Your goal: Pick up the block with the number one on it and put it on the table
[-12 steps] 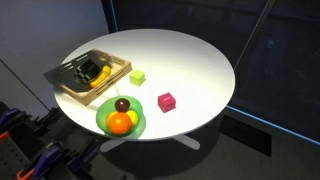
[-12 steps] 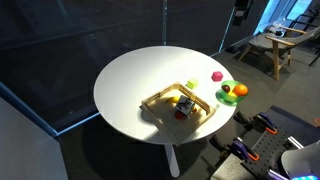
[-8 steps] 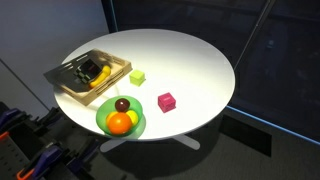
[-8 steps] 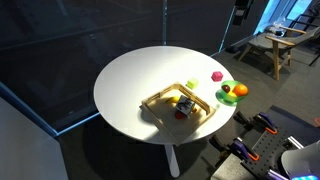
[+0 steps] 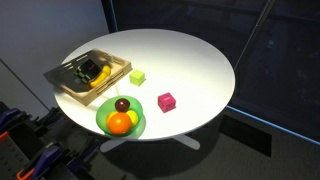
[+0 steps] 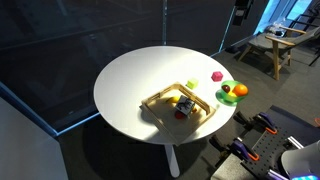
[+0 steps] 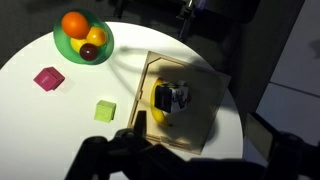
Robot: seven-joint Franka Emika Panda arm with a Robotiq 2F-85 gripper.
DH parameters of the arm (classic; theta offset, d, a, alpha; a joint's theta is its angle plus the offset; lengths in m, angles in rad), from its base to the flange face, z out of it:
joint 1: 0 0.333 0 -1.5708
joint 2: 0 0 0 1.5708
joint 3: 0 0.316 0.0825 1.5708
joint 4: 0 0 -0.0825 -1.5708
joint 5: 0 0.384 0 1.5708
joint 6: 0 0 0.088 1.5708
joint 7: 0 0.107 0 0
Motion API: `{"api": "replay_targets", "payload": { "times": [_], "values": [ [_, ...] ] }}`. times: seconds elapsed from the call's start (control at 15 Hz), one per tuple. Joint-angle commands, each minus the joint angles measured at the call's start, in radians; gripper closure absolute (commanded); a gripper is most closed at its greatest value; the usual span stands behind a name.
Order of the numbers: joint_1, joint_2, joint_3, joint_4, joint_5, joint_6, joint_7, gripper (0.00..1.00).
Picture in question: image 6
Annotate aluminium profile rail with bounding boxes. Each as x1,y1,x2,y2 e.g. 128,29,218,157
287,135,305,150

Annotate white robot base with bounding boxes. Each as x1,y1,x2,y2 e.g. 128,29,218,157
280,139,320,180

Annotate yellow banana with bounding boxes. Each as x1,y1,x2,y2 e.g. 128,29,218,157
166,95,181,104

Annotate green plastic bowl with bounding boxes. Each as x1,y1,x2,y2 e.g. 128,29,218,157
215,79,250,107

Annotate lime green cube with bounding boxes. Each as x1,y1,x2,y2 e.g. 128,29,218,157
185,77,200,90

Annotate small red fruit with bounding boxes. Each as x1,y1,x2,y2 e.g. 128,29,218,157
174,110,186,120

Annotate orange fruit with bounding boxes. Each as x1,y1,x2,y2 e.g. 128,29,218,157
232,83,249,97

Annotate wooden tray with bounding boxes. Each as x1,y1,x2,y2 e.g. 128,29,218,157
139,81,217,146

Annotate black hanging device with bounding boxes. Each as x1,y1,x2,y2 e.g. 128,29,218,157
232,0,254,27

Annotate black and white patterned block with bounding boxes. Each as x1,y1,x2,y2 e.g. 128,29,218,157
175,94,196,116

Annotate black metal chair frame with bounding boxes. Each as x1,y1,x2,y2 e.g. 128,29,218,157
289,12,320,67

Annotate black perforated mounting board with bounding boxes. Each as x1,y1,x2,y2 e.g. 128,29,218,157
248,105,320,180

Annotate pink cube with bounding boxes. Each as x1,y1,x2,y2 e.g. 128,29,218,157
210,70,224,83

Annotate white table leg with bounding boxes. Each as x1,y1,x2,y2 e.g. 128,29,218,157
164,143,181,179

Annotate wooden armchair with grey cushion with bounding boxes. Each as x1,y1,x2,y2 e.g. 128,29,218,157
237,24,320,81

